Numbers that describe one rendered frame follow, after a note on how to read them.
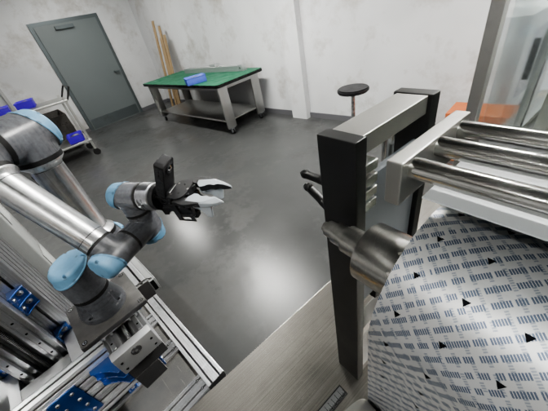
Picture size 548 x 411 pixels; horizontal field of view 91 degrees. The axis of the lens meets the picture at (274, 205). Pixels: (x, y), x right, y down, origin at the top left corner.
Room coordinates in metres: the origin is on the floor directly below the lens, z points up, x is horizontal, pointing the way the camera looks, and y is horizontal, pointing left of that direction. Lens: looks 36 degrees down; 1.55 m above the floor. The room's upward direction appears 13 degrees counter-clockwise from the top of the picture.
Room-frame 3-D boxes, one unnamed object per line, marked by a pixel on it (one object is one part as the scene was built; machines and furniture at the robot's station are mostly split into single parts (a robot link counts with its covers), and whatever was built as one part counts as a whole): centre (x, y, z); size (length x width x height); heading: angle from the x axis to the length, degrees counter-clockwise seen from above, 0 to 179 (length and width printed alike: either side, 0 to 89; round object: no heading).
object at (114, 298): (0.66, 0.68, 0.87); 0.15 x 0.15 x 0.10
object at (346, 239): (0.21, -0.07, 1.34); 0.06 x 0.03 x 0.03; 32
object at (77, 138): (4.98, 3.47, 0.58); 1.27 x 0.71 x 1.15; 131
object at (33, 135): (0.78, 0.62, 1.19); 0.15 x 0.12 x 0.55; 155
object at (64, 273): (0.66, 0.67, 0.98); 0.13 x 0.12 x 0.14; 155
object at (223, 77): (5.51, 0.88, 0.47); 2.59 x 1.06 x 0.94; 39
